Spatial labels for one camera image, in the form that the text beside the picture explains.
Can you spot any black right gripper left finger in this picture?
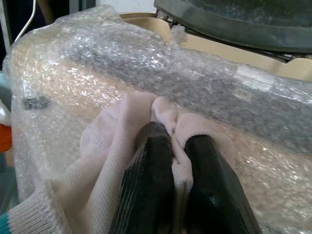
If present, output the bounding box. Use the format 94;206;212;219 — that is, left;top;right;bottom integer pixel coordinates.
109;121;176;234

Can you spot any dark grey washer lid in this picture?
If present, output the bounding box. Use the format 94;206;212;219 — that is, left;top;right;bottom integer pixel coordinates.
153;0;312;53

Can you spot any orange object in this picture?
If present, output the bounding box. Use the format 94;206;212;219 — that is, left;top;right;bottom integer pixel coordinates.
0;123;13;153

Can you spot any clear bubble wrap sheet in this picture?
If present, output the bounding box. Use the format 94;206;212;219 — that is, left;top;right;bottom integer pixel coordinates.
2;4;312;234

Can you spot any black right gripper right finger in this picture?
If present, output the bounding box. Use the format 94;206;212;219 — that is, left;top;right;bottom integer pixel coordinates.
184;135;263;234

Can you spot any white cable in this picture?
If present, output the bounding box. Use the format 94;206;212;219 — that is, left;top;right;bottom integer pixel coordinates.
13;0;38;46

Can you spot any white knit garment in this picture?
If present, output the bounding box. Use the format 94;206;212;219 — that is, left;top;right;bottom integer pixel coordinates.
0;93;236;234

